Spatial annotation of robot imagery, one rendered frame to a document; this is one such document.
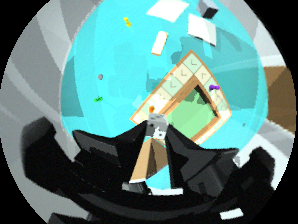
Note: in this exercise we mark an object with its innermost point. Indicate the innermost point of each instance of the yellow pawn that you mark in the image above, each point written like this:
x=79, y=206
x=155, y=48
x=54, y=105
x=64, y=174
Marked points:
x=127, y=22

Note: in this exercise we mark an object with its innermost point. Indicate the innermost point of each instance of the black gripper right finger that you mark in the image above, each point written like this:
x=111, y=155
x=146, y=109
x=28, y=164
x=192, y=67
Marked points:
x=187, y=159

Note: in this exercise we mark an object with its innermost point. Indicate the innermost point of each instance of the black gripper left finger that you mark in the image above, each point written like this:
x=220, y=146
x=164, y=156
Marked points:
x=122, y=150

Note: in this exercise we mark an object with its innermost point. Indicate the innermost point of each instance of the purple pawn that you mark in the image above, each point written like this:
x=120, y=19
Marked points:
x=211, y=86

